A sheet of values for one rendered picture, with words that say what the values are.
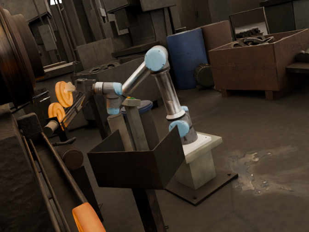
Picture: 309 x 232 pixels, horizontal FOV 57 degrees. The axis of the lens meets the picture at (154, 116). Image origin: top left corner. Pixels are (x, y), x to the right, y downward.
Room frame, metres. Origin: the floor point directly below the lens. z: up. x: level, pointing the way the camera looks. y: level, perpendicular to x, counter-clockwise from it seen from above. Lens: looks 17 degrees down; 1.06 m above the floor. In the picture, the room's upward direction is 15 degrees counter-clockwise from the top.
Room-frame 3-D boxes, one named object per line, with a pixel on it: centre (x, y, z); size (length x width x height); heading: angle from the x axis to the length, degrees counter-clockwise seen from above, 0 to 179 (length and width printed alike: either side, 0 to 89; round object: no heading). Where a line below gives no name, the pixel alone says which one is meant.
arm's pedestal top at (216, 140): (1.76, -0.17, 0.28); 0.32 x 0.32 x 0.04; 31
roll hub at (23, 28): (1.32, 0.46, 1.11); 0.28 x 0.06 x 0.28; 25
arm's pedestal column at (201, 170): (1.76, -0.17, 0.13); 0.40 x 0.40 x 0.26; 31
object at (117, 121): (2.10, 0.29, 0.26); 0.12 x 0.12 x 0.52
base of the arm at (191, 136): (1.75, -0.17, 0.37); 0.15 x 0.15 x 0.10
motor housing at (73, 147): (1.63, 0.56, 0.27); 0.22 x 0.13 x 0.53; 25
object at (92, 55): (5.77, 0.60, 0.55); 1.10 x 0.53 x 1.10; 45
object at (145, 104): (2.61, 0.14, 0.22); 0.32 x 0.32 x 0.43
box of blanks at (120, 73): (4.04, 0.41, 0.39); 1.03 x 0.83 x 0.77; 130
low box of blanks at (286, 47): (3.45, -1.41, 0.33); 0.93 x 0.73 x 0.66; 32
